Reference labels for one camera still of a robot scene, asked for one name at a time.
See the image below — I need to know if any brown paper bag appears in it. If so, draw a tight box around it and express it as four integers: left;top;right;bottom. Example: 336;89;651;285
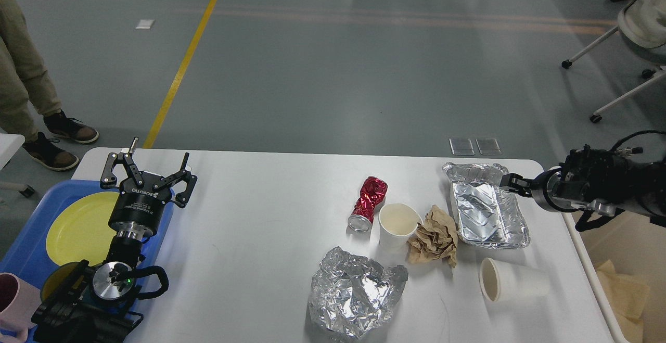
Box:
595;260;650;342

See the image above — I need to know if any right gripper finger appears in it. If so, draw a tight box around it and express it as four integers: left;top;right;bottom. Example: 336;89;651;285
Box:
499;173;533;198

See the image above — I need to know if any blue plastic tray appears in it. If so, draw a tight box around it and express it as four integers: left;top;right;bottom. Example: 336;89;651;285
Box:
0;180;176;343

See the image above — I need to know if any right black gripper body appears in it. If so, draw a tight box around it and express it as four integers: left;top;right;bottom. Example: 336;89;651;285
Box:
528;169;578;213

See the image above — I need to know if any dark teal mug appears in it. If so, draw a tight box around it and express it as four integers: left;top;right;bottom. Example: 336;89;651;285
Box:
41;260;89;302

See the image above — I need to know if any white office chair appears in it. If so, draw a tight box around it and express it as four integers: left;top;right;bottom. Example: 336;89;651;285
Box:
561;0;665;124

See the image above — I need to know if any floor socket plate right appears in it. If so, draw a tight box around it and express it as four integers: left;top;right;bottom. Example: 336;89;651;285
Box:
475;137;503;156

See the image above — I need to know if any yellow plate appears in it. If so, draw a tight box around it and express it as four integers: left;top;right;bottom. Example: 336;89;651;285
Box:
46;192;119;265

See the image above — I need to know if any person in khaki trousers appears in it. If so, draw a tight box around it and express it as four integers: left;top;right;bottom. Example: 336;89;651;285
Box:
1;0;99;172

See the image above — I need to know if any tipped white paper cup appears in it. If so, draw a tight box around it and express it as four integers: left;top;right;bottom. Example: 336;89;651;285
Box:
479;258;551;302

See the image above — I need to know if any aluminium foil tray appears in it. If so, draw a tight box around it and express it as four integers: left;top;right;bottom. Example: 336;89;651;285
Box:
442;162;531;250

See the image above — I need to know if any pink mug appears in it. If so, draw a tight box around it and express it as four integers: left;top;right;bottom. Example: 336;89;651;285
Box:
1;273;42;342

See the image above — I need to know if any white side table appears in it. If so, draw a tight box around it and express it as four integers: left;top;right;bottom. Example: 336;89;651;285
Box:
1;133;35;198

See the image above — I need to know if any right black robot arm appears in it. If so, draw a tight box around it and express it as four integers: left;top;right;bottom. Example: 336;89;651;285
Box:
499;130;665;232

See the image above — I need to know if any floor socket plate left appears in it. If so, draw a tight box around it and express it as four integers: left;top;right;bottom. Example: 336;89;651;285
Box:
449;137;476;156

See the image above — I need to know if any floor socket plate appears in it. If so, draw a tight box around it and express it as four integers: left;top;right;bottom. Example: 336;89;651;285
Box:
475;137;503;156
449;137;476;156

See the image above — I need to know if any crushed red can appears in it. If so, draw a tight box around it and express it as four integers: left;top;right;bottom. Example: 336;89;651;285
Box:
347;175;388;233

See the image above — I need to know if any crumpled brown paper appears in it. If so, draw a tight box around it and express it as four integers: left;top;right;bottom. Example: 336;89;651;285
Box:
407;205;459;269

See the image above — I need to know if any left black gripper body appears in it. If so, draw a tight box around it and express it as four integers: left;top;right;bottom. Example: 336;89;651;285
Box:
108;174;198;238

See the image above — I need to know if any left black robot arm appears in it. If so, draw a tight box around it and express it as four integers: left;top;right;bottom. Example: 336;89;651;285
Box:
31;137;198;342

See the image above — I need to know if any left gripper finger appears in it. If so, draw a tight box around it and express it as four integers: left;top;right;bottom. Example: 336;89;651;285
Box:
100;137;145;188
154;153;192;192

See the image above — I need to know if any beige plastic bin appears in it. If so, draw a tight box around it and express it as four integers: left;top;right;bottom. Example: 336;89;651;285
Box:
563;212;665;342

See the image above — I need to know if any white floor marker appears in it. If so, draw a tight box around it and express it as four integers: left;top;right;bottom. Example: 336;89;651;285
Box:
135;19;155;30

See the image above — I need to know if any crumpled aluminium foil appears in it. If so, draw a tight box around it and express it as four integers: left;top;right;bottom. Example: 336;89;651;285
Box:
308;246;409;342

